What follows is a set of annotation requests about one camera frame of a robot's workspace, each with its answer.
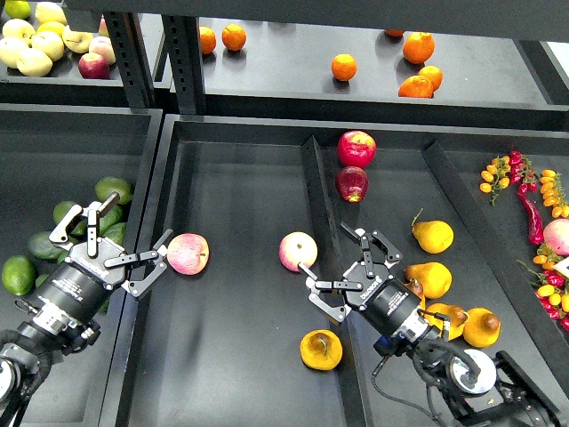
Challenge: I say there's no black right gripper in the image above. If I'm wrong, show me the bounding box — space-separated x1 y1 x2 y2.
298 222 427 342

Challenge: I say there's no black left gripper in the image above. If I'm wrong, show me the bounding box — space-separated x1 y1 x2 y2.
34 191 172 325

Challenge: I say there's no yellow pear with stem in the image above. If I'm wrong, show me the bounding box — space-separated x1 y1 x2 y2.
299 329 343 371

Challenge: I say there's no dark green avocado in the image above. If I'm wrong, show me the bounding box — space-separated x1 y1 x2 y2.
99 205 124 236

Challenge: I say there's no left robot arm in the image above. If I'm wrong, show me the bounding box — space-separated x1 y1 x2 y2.
1 193 172 426

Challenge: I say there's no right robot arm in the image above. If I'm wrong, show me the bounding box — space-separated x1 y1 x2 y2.
297 224 568 426

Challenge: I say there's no dark avocado left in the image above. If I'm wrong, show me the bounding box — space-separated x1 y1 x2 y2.
28 231 68 261

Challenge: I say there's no dark avocado centre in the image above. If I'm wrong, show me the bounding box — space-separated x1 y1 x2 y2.
35 273 50 288

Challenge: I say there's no green avocado upper left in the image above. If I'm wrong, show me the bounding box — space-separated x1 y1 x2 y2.
52 200 87 238

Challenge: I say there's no yellow pear middle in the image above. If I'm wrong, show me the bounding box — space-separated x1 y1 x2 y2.
404 262 453 299

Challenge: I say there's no green avocado top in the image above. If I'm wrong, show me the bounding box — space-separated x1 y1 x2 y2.
94 176 133 205

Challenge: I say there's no light green avocado far left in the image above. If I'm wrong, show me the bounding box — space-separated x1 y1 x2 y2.
2 255 37 296

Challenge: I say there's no yellow pear upper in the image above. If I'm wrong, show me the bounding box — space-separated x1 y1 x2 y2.
411 208 454 254

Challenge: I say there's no yellow pear brown top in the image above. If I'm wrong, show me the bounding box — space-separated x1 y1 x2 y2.
425 302 469 341

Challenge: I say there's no yellow pear brown end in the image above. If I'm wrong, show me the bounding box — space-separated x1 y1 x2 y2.
462 307 501 348

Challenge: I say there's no pink apple centre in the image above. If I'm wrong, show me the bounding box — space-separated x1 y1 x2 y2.
278 231 318 272

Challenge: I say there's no pink apple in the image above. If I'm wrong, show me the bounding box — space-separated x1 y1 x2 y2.
166 233 210 276
278 231 318 272

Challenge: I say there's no pink apple left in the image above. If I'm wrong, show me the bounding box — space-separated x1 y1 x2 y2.
166 233 210 276

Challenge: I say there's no dark red apple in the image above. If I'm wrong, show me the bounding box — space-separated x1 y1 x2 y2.
335 166 369 203

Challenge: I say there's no bright red apple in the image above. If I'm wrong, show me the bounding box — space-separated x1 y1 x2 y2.
337 130 377 169

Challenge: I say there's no black divided main tray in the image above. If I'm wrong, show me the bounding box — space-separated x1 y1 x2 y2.
100 116 568 426

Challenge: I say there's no orange cherry tomato bunch left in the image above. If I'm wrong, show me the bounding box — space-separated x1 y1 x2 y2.
478 156 511 205

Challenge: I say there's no red chili pepper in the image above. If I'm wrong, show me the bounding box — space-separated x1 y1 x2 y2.
517 183 544 246

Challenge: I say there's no mixed cherry tomato bunch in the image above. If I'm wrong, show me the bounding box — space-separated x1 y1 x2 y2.
517 243 568 333

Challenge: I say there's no black upper left tray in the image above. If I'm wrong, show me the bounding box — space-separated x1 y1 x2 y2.
0 8 165 109

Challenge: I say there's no red cherry tomato bunch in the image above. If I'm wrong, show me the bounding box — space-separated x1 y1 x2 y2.
509 150 539 194

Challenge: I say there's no red apple on shelf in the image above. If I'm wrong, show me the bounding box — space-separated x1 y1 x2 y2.
78 52 110 80

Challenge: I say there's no white label card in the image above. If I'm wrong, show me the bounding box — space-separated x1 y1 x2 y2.
553 257 569 278

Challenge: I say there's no orange front right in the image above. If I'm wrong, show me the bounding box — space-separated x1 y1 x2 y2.
398 75 434 98

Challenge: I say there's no pale yellow apple front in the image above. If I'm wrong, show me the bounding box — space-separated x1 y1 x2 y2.
16 48 52 77

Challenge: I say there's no pale peach on shelf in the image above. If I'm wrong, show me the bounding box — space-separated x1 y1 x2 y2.
89 36 116 66

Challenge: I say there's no orange centre shelf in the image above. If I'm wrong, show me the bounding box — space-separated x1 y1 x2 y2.
331 53 357 82

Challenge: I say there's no yellow apple with stem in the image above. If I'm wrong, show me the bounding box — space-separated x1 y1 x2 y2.
61 25 94 54

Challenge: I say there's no orange right small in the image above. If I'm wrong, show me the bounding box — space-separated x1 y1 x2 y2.
419 65 444 92

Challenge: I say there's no pale yellow apple middle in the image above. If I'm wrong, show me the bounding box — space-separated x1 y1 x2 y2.
31 31 65 61

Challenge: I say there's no green avocado by wall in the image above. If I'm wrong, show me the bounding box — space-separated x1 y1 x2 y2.
102 222 127 246

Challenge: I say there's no black perforated post left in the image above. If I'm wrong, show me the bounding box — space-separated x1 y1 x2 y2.
103 12 156 109

